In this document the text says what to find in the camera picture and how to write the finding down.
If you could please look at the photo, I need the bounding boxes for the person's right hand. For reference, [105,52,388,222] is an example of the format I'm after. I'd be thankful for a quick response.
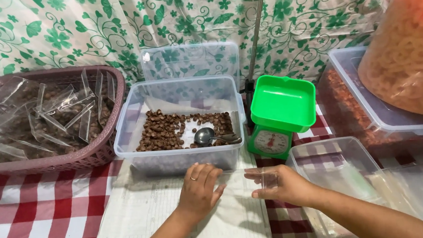
[243,161,321,213]

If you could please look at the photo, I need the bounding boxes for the person's left hand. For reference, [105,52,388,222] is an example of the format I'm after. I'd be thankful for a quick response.
[172,160,230,225]

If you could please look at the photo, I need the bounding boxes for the small clear plastic bag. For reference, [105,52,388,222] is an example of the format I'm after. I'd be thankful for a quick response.
[215,166,280,202]

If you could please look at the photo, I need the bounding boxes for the flat clear plastic lid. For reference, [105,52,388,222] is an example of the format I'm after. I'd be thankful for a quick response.
[285,133,393,238]

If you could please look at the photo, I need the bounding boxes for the white paper sheet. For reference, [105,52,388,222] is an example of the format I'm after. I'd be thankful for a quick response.
[78,137,274,238]

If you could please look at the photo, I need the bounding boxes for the clear plastic snack container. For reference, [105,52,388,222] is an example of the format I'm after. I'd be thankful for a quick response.
[108,73,251,181]

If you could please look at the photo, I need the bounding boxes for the metal spoon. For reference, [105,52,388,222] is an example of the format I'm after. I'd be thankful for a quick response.
[193,124,243,148]

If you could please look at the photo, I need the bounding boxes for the heap of brown snack pieces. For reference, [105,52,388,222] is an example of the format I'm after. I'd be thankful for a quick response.
[133,103,235,154]

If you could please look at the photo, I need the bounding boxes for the green kitchen scale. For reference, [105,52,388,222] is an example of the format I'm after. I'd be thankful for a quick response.
[241,70,322,164]

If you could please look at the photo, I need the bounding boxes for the large clear storage container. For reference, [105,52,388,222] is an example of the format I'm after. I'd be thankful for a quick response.
[313,41,423,163]

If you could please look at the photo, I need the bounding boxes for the purple plastic basket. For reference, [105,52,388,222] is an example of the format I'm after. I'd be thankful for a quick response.
[0,63,133,177]

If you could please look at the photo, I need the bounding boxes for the clear plastic container lid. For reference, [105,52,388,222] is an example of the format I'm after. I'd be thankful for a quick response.
[139,39,243,99]

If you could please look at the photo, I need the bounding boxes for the thin metal rod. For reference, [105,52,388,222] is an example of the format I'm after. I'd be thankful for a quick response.
[236,0,279,129]

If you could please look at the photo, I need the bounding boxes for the red white checkered tablecloth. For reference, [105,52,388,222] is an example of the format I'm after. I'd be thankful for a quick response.
[0,79,423,238]

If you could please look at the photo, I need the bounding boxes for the pile of packed snack bags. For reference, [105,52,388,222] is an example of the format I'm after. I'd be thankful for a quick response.
[0,66,121,163]

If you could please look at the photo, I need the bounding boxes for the green floral cloth backdrop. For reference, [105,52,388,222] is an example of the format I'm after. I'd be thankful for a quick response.
[0,0,416,111]

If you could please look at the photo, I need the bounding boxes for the jar of orange ring crackers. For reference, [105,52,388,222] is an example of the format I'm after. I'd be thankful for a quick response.
[351,0,423,124]

